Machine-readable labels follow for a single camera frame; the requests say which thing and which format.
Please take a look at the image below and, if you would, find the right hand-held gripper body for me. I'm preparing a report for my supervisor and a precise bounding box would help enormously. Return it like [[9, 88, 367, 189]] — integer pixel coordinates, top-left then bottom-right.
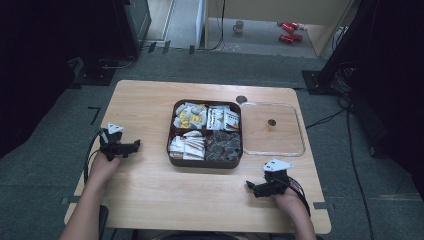
[[257, 158, 295, 198]]

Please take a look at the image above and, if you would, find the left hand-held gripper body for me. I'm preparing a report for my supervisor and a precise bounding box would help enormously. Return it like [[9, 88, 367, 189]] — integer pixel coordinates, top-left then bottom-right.
[[99, 122, 136, 162]]

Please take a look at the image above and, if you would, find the person's left hand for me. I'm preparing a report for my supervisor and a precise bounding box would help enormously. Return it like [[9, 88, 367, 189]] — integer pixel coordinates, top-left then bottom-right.
[[88, 151, 123, 188]]

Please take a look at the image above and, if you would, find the person's right hand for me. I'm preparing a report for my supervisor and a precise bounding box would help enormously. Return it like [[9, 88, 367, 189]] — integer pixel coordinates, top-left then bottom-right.
[[273, 187, 308, 218]]

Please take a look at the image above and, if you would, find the brown four-compartment box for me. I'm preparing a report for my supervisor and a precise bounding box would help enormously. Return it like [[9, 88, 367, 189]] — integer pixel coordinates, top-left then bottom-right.
[[166, 98, 244, 170]]

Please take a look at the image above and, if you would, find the clear plastic lid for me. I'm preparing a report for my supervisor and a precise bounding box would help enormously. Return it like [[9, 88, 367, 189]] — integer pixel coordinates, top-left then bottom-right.
[[239, 101, 306, 158]]

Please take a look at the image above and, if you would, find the pile of dark grey packets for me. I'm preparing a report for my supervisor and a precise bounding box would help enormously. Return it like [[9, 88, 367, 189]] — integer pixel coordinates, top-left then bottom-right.
[[204, 130, 242, 162]]

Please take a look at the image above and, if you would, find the pile of white brown sachets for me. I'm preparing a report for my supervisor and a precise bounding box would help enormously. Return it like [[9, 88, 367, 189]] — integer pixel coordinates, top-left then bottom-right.
[[168, 130, 207, 161]]

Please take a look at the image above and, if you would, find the pile of yellow white packets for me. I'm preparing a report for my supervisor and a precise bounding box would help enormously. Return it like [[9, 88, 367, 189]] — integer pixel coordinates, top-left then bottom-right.
[[173, 102, 208, 130]]

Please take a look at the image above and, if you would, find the pile of white printed packets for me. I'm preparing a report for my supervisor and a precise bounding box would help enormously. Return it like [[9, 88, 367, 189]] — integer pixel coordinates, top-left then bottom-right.
[[206, 105, 241, 132]]

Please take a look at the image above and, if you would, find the black cabinet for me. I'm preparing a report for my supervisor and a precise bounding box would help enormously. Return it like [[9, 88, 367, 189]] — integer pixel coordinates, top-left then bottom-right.
[[113, 0, 153, 58]]

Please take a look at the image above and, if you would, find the red can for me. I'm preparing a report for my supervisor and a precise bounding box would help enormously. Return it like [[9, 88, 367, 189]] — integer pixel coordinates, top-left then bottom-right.
[[279, 33, 304, 44], [277, 21, 300, 34]]

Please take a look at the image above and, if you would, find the black metal stand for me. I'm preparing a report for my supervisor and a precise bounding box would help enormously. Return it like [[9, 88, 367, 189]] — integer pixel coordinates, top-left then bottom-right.
[[301, 0, 381, 96]]

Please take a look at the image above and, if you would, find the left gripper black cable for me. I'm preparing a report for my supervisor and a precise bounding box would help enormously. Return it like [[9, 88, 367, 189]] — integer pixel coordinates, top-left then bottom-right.
[[82, 129, 105, 185]]

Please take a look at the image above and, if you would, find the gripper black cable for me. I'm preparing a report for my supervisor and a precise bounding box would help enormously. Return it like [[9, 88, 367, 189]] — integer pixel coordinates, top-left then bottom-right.
[[287, 177, 312, 218], [82, 129, 105, 185]]

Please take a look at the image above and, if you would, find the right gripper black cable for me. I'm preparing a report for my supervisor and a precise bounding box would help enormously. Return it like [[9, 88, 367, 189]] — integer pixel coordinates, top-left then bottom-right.
[[287, 177, 312, 218]]

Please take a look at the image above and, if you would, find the black floor base plate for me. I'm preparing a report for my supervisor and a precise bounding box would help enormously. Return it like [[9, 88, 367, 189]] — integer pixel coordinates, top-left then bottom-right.
[[68, 57, 116, 90]]

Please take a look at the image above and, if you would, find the bundle of black floor cables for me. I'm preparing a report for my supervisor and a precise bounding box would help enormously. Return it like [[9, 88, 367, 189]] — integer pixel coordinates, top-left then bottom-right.
[[305, 61, 378, 240]]

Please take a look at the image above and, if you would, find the black hanging cable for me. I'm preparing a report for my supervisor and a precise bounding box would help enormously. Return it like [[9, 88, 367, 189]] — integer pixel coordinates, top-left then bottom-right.
[[205, 0, 227, 52]]

